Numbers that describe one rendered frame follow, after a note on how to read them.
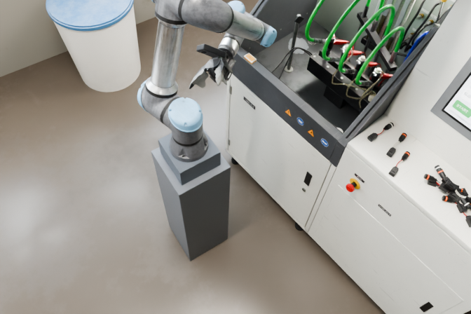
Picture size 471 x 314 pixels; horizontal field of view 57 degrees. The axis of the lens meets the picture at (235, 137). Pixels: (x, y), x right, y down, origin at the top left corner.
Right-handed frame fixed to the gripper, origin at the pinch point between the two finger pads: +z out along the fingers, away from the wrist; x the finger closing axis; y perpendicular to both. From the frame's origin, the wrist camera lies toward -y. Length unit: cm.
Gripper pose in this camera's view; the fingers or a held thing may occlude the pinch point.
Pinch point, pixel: (202, 85)
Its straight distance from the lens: 164.6
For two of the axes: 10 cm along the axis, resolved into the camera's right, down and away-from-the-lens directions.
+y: 5.2, 6.0, 6.0
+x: -7.6, 0.1, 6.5
